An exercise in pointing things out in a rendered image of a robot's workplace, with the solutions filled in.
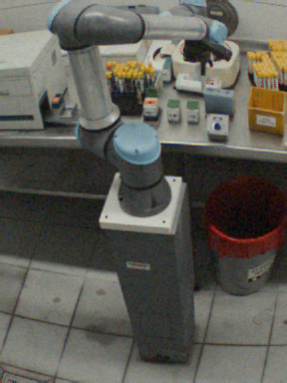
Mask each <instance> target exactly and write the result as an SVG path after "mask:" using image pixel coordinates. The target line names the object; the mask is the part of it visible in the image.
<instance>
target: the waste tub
mask: <svg viewBox="0 0 287 383"><path fill-rule="evenodd" d="M285 95H286V92H281V91H275V90H269V89H263V88H257V87H251V89H250V95H249V99H248V100H249V102H248V106H247V110H248V126H249V131H257V132H259V133H267V134H276V135H278V136H284V127H285V117H286V115H285V110H286V105H285V100H286V97H285Z"/></svg>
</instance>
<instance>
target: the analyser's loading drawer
mask: <svg viewBox="0 0 287 383"><path fill-rule="evenodd" d="M77 103H78V102H77ZM77 103H76V105H75V107H65V103H64V104H63V106H62V108H61V109H48V110H47V109H41V113H42V116H43V117H42V119H43V122H77V121H78V119H79V118H80V115H81V113H82V112H83V111H82V109H78V107H77ZM69 113H70V115H68V114H69Z"/></svg>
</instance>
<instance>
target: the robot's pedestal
mask: <svg viewBox="0 0 287 383"><path fill-rule="evenodd" d="M105 230H106V233H107V237H108V241H109V245H110V250H111V254H112V258H113V261H114V265H115V269H116V274H117V277H118V280H119V282H120V285H121V288H122V292H123V297H124V300H125V304H126V307H127V310H128V314H129V318H130V321H131V325H132V328H133V331H134V334H135V338H136V341H137V345H138V348H139V354H140V357H141V359H147V360H154V361H166V362H179V363H187V360H188V355H189V351H190V346H191V342H192V338H193V336H194V331H195V322H194V319H195V313H194V303H193V302H194V294H193V273H192V262H191V256H192V251H191V241H190V229H189V218H188V206H187V195H186V184H184V183H181V187H180V191H179V196H178V200H177V204H176V209H175V213H174V217H173V221H172V226H171V230H170V234H168V233H157V232H146V231H134V230H123V229H112V228H105Z"/></svg>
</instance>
